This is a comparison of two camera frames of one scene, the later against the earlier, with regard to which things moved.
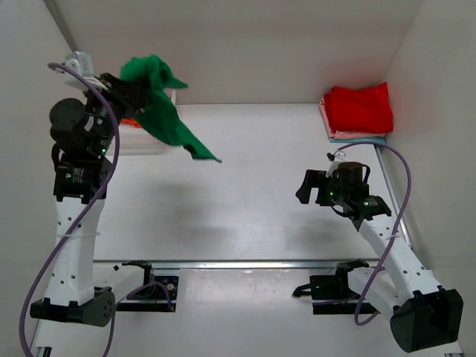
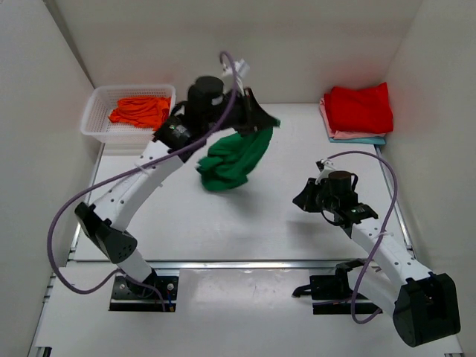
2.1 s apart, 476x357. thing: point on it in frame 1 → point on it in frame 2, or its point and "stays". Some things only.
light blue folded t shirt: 381,140 stays
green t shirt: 160,118 → 231,158
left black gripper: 137,94 → 256,114
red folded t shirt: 366,109 stays
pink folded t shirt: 338,134 stays
